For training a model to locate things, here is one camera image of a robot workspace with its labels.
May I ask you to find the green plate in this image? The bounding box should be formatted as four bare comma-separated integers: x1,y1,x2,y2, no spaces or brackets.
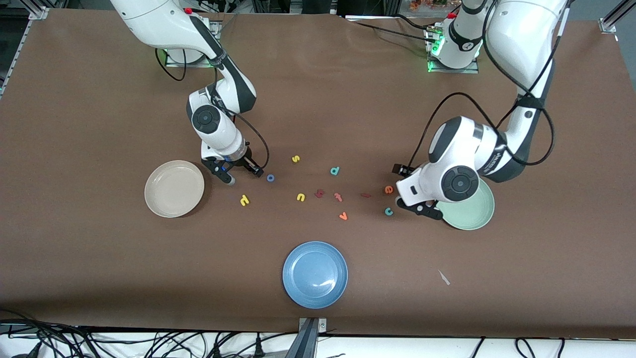
437,178,495,231

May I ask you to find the beige brown plate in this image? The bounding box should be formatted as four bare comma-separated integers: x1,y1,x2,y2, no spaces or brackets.
144,160,205,218

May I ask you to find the brown table cover mat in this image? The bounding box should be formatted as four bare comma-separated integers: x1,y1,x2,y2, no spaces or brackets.
0,9,636,340

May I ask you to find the blue plate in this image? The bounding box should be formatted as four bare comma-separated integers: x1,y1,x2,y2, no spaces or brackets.
282,241,348,309

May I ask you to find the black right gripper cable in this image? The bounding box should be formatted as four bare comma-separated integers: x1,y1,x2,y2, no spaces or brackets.
211,62,270,172

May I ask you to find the black right arm loop cable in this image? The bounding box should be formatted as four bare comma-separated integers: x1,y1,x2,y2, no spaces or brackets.
154,47,187,82

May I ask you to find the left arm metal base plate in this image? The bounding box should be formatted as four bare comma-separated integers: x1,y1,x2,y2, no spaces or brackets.
426,27,480,74

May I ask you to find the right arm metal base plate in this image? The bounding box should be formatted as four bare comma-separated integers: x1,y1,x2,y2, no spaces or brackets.
165,19,222,68

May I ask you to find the black cable on mat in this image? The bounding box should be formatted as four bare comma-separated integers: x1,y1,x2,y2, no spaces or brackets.
348,20,438,43
395,14,435,31

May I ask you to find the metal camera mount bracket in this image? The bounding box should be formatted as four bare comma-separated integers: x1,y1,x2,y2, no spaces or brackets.
285,317,328,358

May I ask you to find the aluminium frame profile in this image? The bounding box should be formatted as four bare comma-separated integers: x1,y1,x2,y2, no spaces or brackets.
0,6,49,97
599,0,636,34

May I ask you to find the black tangled cable bundle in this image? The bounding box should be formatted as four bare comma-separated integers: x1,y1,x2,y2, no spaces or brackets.
0,307,209,358

